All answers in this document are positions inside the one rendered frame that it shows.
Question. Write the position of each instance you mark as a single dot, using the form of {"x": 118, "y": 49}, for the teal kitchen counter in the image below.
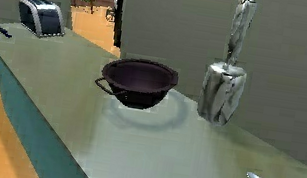
{"x": 58, "y": 103}

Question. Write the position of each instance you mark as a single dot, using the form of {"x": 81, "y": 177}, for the dark purple pan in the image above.
{"x": 138, "y": 80}

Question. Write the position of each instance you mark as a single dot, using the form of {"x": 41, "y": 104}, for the black room door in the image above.
{"x": 117, "y": 7}

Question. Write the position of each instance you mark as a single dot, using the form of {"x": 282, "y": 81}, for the dark blue silver toaster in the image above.
{"x": 42, "y": 17}

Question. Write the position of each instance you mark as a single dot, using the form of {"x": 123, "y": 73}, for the small dark blue knife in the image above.
{"x": 3, "y": 31}

